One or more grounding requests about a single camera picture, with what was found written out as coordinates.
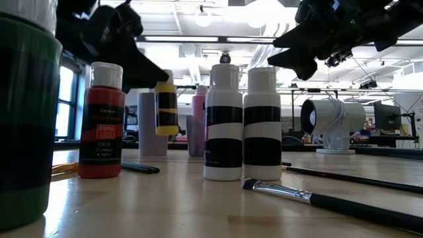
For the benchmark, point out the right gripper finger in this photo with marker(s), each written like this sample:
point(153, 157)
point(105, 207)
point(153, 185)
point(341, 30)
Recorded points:
point(300, 38)
point(300, 61)

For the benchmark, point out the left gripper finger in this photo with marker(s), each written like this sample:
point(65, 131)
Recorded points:
point(142, 72)

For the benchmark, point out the small yellow paint bottle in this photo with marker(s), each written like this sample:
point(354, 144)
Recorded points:
point(167, 109)

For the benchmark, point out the large pink paint bottle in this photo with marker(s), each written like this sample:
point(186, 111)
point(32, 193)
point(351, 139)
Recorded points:
point(199, 105)

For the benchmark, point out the thin silver ferrule paint brush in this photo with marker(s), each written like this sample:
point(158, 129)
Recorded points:
point(287, 164)

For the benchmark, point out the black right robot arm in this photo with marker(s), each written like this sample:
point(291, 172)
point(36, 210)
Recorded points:
point(409, 13)

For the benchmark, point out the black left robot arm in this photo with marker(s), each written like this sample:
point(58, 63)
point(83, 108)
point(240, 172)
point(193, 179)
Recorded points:
point(71, 29)

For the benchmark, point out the small red paint bottle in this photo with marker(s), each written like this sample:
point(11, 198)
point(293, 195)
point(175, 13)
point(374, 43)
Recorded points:
point(100, 96)

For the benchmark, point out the small white paint bottle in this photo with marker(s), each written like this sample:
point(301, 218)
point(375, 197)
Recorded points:
point(262, 99)
point(223, 99)

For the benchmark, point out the orange bristle paint brush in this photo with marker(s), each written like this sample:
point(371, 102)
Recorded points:
point(66, 169)

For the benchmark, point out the small dark green paint bottle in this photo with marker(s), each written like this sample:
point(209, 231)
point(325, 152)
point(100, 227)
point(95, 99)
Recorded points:
point(26, 132)

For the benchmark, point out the flat silver ferrule paint brush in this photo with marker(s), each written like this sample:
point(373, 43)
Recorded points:
point(363, 211)

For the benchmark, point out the lilac plastic cup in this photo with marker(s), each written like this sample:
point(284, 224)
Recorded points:
point(147, 132)

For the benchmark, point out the black light bar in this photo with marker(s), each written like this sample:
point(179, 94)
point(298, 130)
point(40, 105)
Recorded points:
point(222, 39)

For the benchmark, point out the dark framed window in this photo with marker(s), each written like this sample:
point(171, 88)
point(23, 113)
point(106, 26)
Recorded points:
point(66, 99)

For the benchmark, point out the dark office chair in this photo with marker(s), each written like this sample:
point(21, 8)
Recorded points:
point(292, 143)

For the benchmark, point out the grey translucent plastic bin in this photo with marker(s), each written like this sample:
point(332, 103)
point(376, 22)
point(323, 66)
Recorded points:
point(195, 142)

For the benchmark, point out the black computer monitor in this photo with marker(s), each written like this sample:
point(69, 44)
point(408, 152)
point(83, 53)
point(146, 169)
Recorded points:
point(387, 115)

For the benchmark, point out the black monitor stand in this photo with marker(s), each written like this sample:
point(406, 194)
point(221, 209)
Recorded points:
point(413, 129)

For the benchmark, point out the black ceiling camera cluster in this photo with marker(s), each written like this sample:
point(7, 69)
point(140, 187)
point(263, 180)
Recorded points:
point(333, 62)

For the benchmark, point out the black round camera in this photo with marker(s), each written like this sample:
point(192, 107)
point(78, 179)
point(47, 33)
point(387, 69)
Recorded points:
point(225, 58)

